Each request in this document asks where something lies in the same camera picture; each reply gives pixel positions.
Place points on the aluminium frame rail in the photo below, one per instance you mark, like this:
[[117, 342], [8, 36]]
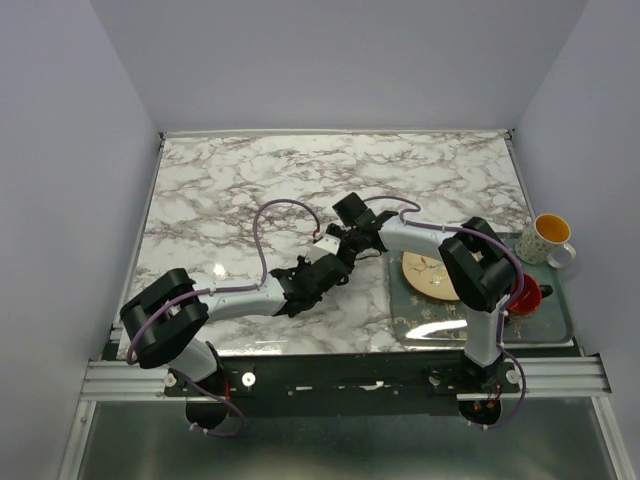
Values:
[[560, 377]]

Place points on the beige floral plate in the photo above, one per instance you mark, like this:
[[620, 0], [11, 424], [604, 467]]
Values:
[[428, 276]]

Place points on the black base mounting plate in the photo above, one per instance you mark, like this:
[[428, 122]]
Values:
[[443, 383]]

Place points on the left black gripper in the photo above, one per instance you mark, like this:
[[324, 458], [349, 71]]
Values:
[[303, 264]]

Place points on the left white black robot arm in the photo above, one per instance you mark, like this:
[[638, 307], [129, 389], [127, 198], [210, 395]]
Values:
[[162, 320]]

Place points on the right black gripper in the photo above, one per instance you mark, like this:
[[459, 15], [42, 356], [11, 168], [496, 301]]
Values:
[[334, 230]]

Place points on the white floral mug yellow inside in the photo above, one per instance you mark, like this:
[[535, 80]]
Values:
[[546, 240]]

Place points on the red black cup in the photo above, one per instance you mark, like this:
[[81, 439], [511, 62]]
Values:
[[530, 298]]

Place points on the teal floral serving tray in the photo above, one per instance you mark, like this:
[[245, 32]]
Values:
[[419, 320]]

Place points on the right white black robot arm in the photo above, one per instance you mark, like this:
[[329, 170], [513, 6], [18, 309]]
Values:
[[485, 275]]

